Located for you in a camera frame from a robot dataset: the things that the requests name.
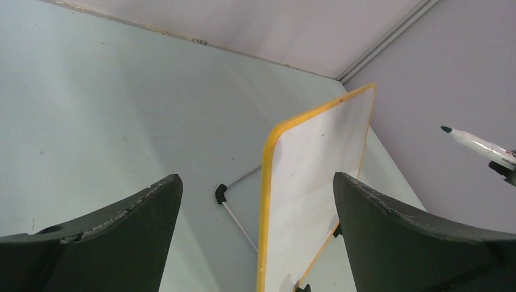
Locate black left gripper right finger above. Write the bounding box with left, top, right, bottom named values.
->
left=333, top=172, right=515, bottom=291

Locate right whiteboard black foot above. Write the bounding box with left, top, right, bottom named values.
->
left=333, top=224, right=342, bottom=238

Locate green marker pen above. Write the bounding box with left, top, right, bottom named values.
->
left=441, top=126, right=515, bottom=171

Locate left whiteboard black foot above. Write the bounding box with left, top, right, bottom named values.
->
left=295, top=284, right=311, bottom=292

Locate yellow framed whiteboard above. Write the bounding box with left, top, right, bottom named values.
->
left=256, top=83, right=377, bottom=291

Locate whiteboard wire back stand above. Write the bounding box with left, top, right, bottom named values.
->
left=214, top=164, right=263, bottom=254

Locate whiteboard black foot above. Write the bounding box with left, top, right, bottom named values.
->
left=333, top=224, right=342, bottom=238
left=295, top=284, right=311, bottom=292

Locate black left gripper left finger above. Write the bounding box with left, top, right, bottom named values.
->
left=1, top=174, right=183, bottom=291

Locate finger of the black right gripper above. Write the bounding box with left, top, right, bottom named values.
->
left=488, top=161, right=515, bottom=186

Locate right aluminium frame post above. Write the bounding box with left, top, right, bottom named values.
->
left=336, top=0, right=441, bottom=86

